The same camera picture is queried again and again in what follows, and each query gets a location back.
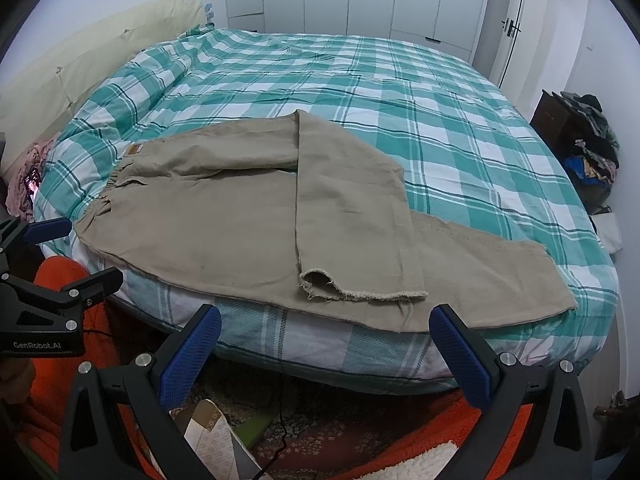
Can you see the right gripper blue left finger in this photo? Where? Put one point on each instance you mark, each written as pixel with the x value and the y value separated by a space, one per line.
pixel 95 443

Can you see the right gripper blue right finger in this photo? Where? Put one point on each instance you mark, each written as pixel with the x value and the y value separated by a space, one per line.
pixel 555 443

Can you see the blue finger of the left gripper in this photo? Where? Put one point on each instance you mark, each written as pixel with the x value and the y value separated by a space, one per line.
pixel 86 293
pixel 17 233

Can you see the beige khaki pants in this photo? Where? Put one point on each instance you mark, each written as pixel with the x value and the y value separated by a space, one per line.
pixel 297 212

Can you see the pink cloth by bed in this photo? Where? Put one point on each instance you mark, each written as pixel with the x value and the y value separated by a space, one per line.
pixel 26 180

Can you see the cardboard box on floor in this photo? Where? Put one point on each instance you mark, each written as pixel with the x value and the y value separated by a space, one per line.
pixel 211 437

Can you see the cream padded headboard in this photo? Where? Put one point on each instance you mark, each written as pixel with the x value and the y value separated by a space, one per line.
pixel 41 99

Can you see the patterned floor rug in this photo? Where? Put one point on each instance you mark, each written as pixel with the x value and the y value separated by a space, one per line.
pixel 328 433

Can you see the dark clothes pile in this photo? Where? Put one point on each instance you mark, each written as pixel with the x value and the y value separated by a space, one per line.
pixel 589 149

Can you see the white door with handle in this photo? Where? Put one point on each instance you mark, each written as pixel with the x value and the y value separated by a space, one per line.
pixel 525 41

